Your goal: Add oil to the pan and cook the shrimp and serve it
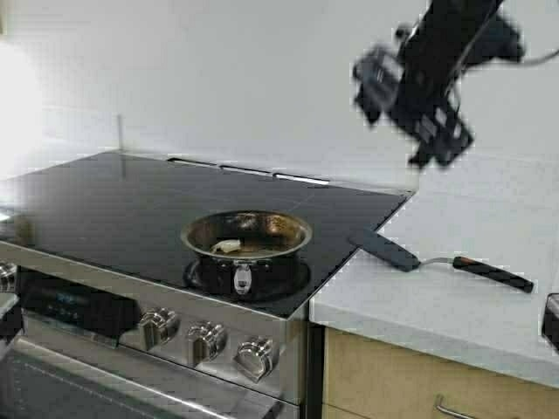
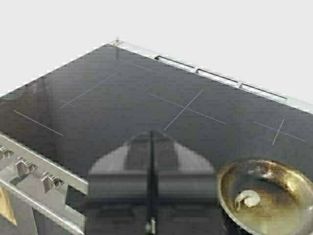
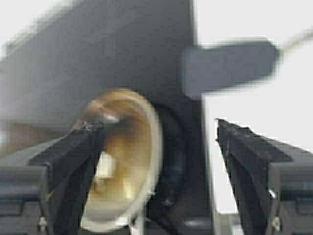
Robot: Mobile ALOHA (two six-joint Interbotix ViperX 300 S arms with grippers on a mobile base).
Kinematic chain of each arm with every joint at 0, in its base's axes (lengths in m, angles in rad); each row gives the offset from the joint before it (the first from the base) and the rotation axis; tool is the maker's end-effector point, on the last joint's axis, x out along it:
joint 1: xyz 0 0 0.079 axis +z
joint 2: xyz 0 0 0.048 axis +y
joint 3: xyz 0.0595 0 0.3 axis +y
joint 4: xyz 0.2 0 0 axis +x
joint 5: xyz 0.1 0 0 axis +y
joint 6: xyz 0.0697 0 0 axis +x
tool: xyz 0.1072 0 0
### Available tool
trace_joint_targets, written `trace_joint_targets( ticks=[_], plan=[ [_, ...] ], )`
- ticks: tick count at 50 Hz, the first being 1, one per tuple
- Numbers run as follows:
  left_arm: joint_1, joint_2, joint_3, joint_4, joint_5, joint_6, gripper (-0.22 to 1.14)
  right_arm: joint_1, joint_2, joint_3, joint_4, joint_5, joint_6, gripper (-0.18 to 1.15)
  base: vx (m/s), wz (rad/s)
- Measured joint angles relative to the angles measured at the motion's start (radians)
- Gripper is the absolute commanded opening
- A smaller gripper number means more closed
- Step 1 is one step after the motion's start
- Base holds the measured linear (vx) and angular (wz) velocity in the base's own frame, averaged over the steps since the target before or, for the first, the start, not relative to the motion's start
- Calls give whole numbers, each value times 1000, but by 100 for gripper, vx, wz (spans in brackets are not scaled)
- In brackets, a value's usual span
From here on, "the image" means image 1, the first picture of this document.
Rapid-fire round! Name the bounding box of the steel stove knob middle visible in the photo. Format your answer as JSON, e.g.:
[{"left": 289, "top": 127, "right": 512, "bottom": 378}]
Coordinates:
[{"left": 185, "top": 322, "right": 228, "bottom": 367}]

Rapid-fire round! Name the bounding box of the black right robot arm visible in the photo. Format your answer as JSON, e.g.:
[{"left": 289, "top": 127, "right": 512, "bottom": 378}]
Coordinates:
[{"left": 389, "top": 1, "right": 508, "bottom": 169}]

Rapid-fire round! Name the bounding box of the stainless steel stove black cooktop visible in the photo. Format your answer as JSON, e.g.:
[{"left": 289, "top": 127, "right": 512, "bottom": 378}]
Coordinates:
[{"left": 1, "top": 152, "right": 408, "bottom": 418}]

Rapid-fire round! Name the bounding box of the steel stove knob right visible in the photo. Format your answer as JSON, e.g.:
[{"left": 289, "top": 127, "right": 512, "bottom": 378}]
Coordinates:
[{"left": 233, "top": 336, "right": 280, "bottom": 382}]

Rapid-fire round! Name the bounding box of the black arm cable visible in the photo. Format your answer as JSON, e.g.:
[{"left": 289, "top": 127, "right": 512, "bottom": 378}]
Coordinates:
[{"left": 519, "top": 50, "right": 559, "bottom": 66}]

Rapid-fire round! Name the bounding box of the black object at right edge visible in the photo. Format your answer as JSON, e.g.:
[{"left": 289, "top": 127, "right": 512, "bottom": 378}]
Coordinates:
[{"left": 542, "top": 293, "right": 559, "bottom": 350}]

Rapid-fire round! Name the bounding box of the steel frying pan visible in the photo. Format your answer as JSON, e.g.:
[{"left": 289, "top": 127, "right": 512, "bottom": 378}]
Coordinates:
[{"left": 180, "top": 210, "right": 313, "bottom": 302}]

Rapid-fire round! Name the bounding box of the light wooden base cabinet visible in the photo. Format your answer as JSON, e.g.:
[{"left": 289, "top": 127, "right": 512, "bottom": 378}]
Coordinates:
[{"left": 322, "top": 328, "right": 558, "bottom": 418}]

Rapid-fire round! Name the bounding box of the black spatula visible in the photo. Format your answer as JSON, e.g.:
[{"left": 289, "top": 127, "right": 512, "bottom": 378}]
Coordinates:
[{"left": 348, "top": 230, "right": 535, "bottom": 293}]

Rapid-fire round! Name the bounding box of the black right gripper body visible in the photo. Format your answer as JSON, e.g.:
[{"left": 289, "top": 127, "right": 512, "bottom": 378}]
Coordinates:
[{"left": 387, "top": 25, "right": 473, "bottom": 167}]

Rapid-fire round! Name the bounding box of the silver drawer handle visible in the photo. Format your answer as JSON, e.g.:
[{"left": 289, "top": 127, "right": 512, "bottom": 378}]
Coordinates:
[{"left": 434, "top": 395, "right": 475, "bottom": 419}]

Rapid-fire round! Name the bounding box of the white shrimp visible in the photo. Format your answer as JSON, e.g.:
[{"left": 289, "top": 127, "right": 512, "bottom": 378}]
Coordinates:
[{"left": 210, "top": 239, "right": 243, "bottom": 254}]

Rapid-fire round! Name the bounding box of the steel stove knob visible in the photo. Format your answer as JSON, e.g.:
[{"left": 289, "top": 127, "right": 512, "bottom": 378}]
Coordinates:
[
  {"left": 0, "top": 262, "right": 17, "bottom": 292},
  {"left": 185, "top": 322, "right": 228, "bottom": 367},
  {"left": 233, "top": 336, "right": 280, "bottom": 382},
  {"left": 138, "top": 307, "right": 180, "bottom": 351}
]

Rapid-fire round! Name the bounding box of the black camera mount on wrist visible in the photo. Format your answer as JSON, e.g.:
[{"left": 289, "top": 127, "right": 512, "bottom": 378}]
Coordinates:
[{"left": 352, "top": 44, "right": 404, "bottom": 127}]

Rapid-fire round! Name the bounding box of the steel stove knob far left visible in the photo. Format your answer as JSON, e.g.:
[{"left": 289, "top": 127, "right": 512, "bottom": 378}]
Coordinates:
[{"left": 0, "top": 262, "right": 17, "bottom": 292}]

